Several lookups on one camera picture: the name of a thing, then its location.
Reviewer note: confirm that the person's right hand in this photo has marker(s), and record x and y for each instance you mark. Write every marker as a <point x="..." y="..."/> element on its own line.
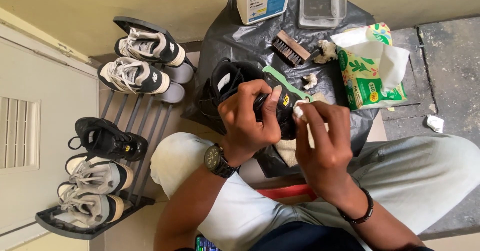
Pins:
<point x="326" y="146"/>

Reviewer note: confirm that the person's left hand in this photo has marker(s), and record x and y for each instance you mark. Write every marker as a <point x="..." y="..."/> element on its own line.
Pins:
<point x="243" y="123"/>

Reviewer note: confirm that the white tissue wad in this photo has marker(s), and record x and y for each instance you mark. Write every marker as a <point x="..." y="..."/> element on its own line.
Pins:
<point x="299" y="109"/>

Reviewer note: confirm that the black shoe with green sole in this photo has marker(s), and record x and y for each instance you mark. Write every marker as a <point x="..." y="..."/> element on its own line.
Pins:
<point x="232" y="74"/>

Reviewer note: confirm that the beige woven cloth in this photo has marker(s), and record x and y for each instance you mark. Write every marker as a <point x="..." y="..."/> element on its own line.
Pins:
<point x="287" y="151"/>

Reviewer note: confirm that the black wrist watch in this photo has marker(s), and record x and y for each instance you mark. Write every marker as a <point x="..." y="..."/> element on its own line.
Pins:
<point x="216" y="160"/>

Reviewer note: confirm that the red stool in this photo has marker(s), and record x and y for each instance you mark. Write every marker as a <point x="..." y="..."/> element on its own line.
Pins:
<point x="285" y="191"/>

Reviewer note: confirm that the small crumpled dirty tissue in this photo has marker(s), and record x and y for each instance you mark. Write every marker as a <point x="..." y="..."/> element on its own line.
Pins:
<point x="310" y="81"/>

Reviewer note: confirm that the grey slipper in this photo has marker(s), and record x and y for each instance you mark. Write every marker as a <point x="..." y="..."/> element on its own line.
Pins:
<point x="182" y="73"/>
<point x="171" y="92"/>

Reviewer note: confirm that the green floral tissue pack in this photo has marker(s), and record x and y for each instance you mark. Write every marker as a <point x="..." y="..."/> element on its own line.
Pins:
<point x="365" y="74"/>

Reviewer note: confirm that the person's light grey trousers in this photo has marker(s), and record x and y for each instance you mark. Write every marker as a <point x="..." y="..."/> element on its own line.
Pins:
<point x="405" y="176"/>

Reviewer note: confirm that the black plastic bag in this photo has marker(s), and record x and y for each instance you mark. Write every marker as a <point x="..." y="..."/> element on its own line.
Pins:
<point x="240" y="37"/>

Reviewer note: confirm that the wooden shoe brush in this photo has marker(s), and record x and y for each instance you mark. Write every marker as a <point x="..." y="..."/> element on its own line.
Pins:
<point x="291" y="47"/>

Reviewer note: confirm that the large crumpled dirty tissue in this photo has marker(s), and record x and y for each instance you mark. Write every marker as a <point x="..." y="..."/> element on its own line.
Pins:
<point x="327" y="51"/>

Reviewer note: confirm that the person's navy shirt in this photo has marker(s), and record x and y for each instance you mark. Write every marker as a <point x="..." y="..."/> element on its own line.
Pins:
<point x="303" y="238"/>

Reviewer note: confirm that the crumpled white tissue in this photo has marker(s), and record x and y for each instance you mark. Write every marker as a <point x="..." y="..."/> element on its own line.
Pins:
<point x="435" y="123"/>

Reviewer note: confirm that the white and black sneaker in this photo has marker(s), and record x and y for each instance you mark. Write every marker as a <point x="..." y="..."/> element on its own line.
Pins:
<point x="150" y="46"/>
<point x="131" y="76"/>

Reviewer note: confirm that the smartphone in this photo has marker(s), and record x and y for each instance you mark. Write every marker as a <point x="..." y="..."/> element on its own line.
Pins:
<point x="204" y="244"/>

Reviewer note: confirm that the black sneaker with yellow logo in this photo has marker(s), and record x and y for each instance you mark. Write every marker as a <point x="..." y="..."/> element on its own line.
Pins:
<point x="108" y="140"/>

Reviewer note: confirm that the clear plastic container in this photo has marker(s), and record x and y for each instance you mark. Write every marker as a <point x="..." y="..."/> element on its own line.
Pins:
<point x="322" y="5"/>

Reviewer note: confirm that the grey and white sneaker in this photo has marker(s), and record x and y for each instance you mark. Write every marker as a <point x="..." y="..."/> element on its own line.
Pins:
<point x="101" y="174"/>
<point x="90" y="206"/>

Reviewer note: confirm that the cream door with vent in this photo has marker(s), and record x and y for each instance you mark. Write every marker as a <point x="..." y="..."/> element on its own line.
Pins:
<point x="48" y="112"/>

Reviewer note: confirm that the dark metal shoe rack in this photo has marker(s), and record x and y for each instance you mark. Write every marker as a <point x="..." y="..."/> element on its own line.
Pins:
<point x="67" y="225"/>

